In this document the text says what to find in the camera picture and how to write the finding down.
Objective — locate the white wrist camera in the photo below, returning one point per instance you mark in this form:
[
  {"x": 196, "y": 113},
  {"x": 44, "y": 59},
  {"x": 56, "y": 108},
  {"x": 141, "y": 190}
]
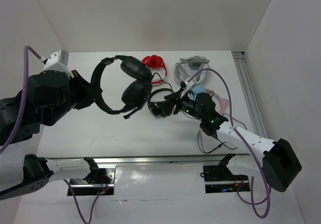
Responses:
[
  {"x": 186, "y": 86},
  {"x": 57, "y": 61}
]

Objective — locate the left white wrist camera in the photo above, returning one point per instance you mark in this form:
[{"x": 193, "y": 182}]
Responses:
[{"x": 57, "y": 61}]

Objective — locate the aluminium front table rail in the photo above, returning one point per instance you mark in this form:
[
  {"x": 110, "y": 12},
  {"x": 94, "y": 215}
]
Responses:
[{"x": 145, "y": 160}]

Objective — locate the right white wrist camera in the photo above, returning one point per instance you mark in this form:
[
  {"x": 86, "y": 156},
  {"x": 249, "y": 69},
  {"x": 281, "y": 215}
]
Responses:
[{"x": 186, "y": 86}]

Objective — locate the blue pink cat headphones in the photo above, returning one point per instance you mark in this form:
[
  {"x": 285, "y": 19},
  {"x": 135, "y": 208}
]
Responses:
[{"x": 223, "y": 103}]

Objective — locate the small black headphones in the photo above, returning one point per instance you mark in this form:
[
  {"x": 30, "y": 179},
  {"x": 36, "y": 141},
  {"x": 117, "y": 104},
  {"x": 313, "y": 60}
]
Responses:
[{"x": 153, "y": 108}]

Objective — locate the aluminium side rail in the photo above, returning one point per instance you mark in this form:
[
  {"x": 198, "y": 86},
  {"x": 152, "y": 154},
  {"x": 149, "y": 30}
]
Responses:
[{"x": 250, "y": 98}]

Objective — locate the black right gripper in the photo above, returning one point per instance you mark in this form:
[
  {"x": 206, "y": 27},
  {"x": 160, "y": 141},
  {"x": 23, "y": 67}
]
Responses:
[{"x": 167, "y": 106}]

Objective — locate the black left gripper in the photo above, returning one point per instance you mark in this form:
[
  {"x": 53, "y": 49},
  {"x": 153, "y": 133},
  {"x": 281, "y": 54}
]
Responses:
[{"x": 89, "y": 91}]

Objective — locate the red white headphones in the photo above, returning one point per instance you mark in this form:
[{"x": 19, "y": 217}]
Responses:
[{"x": 157, "y": 63}]

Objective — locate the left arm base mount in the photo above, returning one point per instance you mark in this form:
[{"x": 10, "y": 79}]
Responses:
[{"x": 99, "y": 179}]

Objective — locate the grey white headphones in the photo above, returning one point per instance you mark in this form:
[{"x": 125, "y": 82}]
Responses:
[{"x": 187, "y": 67}]

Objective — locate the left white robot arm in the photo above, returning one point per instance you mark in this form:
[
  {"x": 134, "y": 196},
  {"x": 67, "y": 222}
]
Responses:
[{"x": 49, "y": 96}]

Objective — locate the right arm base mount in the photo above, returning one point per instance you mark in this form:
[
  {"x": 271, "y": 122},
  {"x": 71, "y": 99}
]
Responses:
[{"x": 218, "y": 179}]

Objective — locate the large black gaming headset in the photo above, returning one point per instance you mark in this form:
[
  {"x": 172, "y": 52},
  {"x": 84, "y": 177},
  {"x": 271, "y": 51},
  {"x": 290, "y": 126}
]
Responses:
[{"x": 122, "y": 85}]

